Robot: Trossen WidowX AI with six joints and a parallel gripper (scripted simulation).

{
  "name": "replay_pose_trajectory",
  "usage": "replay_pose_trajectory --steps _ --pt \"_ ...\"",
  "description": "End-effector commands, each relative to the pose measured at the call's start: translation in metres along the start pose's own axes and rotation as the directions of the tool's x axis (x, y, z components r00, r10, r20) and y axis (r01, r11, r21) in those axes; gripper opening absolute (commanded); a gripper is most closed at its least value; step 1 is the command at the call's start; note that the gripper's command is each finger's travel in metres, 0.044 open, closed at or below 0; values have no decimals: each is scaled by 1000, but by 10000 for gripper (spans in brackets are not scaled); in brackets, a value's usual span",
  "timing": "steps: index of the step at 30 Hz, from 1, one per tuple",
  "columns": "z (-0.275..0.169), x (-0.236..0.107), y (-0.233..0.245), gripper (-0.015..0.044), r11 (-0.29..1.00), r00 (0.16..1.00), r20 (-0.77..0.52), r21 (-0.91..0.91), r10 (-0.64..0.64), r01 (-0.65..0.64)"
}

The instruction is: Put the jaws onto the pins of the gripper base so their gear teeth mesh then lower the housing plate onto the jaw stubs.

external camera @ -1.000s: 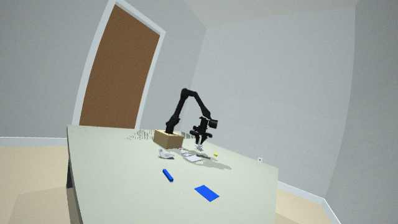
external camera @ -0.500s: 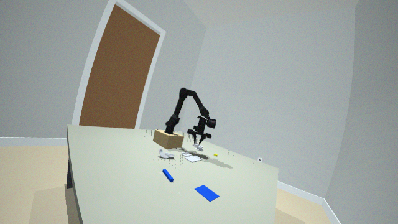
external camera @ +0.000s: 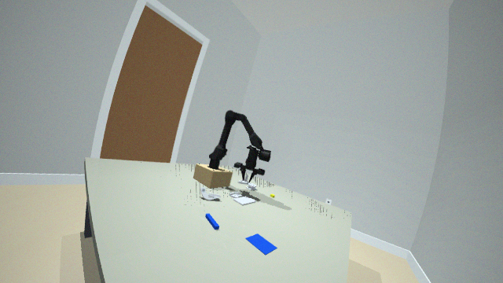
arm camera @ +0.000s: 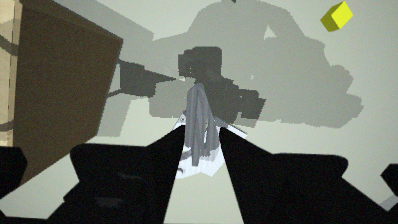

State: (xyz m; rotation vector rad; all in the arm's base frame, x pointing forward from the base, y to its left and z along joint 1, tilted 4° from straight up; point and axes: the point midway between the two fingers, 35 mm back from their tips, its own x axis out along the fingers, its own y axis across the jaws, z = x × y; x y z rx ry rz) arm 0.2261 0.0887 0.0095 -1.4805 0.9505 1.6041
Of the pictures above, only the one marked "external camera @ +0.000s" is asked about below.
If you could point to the blue flat bar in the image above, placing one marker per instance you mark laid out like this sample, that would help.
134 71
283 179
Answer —
212 221

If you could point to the blue flat rectangular plate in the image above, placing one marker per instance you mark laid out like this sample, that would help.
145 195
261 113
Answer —
261 244

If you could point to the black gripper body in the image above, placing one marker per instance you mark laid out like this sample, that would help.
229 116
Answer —
250 165

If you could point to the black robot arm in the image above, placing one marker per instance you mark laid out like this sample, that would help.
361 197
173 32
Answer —
220 150

